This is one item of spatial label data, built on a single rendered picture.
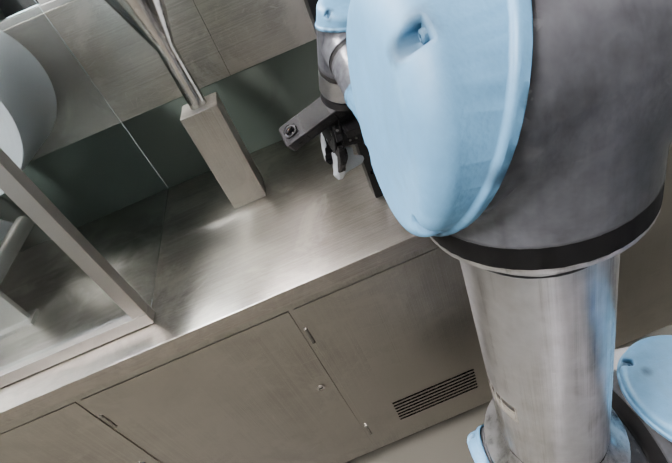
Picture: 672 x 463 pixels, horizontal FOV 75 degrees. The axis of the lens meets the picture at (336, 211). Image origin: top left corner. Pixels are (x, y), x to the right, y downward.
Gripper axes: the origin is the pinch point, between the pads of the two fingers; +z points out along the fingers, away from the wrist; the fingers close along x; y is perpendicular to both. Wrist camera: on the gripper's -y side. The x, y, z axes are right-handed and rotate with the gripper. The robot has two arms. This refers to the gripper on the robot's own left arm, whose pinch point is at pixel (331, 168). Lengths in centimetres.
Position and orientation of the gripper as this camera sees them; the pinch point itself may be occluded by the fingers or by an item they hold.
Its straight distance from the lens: 87.2
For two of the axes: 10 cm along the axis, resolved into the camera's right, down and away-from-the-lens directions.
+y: 9.1, -3.6, 2.2
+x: -4.3, -7.8, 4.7
